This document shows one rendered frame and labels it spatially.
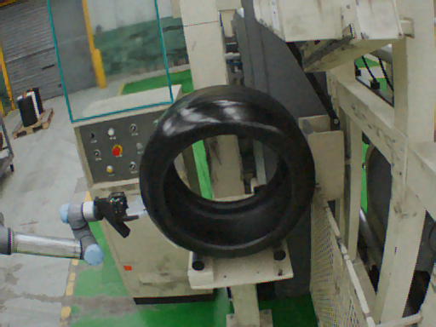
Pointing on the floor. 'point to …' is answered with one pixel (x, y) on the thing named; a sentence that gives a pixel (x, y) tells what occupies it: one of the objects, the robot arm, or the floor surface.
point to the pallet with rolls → (31, 112)
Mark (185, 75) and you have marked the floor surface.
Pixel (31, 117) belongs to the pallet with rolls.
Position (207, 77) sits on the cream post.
